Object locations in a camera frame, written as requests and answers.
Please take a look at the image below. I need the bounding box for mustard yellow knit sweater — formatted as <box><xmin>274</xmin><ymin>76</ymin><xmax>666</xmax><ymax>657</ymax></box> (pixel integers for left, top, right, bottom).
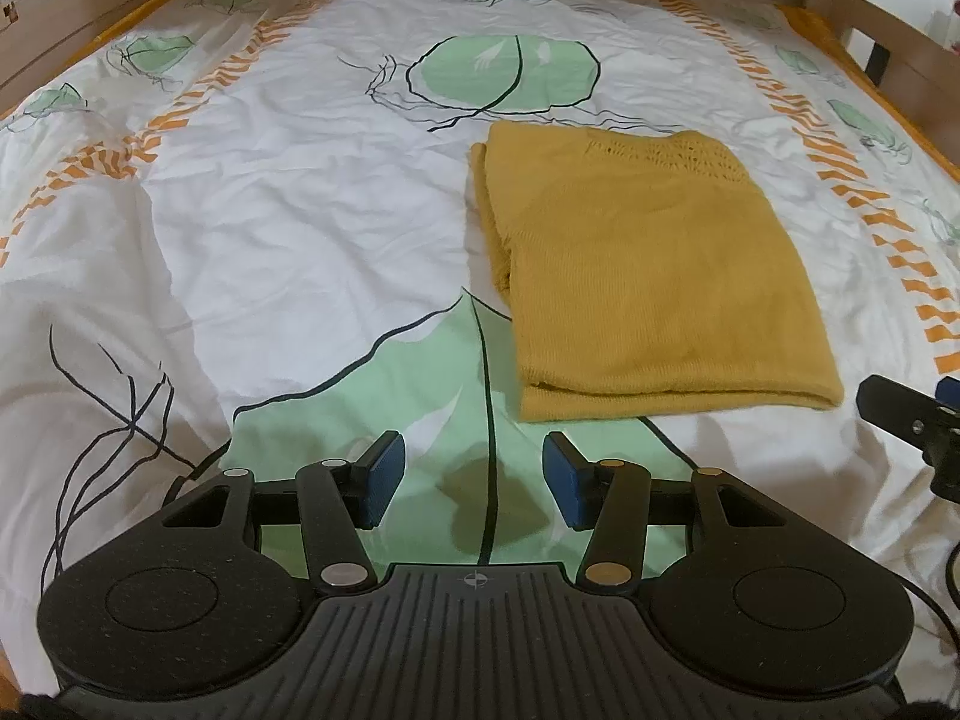
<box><xmin>469</xmin><ymin>122</ymin><xmax>845</xmax><ymax>422</ymax></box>

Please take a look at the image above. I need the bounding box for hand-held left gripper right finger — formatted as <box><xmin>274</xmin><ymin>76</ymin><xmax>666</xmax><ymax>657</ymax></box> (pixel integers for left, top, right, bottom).
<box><xmin>541</xmin><ymin>431</ymin><xmax>788</xmax><ymax>590</ymax></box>

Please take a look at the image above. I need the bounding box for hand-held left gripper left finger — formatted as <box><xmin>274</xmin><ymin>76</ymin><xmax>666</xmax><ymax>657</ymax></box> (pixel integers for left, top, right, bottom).
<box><xmin>161</xmin><ymin>430</ymin><xmax>410</xmax><ymax>590</ymax></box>

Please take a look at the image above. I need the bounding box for black cable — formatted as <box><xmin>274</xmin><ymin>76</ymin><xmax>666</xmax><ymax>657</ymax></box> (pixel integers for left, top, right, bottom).
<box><xmin>898</xmin><ymin>574</ymin><xmax>960</xmax><ymax>665</ymax></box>

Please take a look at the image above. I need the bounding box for white leaf-print duvet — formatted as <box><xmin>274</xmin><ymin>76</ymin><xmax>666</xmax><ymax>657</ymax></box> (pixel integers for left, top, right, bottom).
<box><xmin>0</xmin><ymin>0</ymin><xmax>960</xmax><ymax>698</ymax></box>

